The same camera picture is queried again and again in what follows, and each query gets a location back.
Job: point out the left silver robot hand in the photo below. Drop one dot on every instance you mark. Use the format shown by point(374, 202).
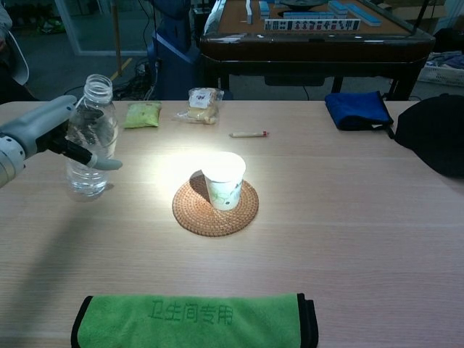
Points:
point(36, 123)

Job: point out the transparent plastic bottle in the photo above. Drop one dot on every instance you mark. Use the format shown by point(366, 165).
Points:
point(88, 181)

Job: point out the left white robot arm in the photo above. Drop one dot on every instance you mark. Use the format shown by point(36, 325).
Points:
point(9, 159)

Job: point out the white paper cup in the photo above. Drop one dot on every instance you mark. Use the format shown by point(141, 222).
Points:
point(223, 181)

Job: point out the white chair shell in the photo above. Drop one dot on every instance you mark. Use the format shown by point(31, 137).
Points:
point(20, 61)

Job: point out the green snack packet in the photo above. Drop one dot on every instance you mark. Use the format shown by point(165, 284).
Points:
point(142, 115)

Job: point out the wooden pole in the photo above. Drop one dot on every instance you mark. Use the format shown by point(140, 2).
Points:
point(117, 36)

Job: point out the blue chair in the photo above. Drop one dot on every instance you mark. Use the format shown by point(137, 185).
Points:
point(170, 50)

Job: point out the clear biscuit bag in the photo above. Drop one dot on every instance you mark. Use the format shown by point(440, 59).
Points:
point(201, 107)

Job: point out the round woven coaster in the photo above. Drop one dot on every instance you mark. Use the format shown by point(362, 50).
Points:
point(217, 224)

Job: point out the beige stick with red tip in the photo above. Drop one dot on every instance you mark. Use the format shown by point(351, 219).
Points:
point(248, 134)

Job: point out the green microfiber cloth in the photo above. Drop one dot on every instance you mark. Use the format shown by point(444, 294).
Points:
point(188, 322)

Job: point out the dark wooden mahjong table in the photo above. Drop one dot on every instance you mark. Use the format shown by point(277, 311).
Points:
point(311, 50)

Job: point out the row of face-up mahjong tiles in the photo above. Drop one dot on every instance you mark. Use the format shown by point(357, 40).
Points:
point(311, 24)

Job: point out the blue folded cloth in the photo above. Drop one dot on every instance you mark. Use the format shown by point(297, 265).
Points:
point(357, 110)

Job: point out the row of blue-backed mahjong tiles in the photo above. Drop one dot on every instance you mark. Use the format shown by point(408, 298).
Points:
point(355, 12)

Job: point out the black baseball cap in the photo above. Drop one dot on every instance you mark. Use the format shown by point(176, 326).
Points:
point(435, 137)

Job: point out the white plastic basket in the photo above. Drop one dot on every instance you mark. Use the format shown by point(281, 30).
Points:
point(440, 74)

